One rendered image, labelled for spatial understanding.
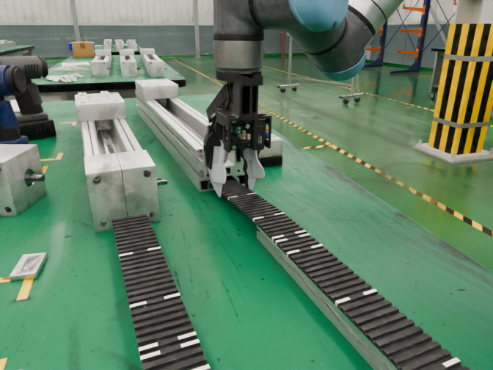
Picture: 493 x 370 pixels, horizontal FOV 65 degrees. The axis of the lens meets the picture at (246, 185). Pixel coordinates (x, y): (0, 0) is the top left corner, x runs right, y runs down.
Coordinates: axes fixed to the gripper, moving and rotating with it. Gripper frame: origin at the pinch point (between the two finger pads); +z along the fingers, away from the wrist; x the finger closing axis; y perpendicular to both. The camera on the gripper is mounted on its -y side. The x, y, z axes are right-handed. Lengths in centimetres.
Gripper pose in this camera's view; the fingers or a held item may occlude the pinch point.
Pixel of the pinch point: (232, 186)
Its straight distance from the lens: 69.1
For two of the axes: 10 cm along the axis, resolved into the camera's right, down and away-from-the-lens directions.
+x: 9.2, -1.3, 3.6
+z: -0.2, 9.3, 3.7
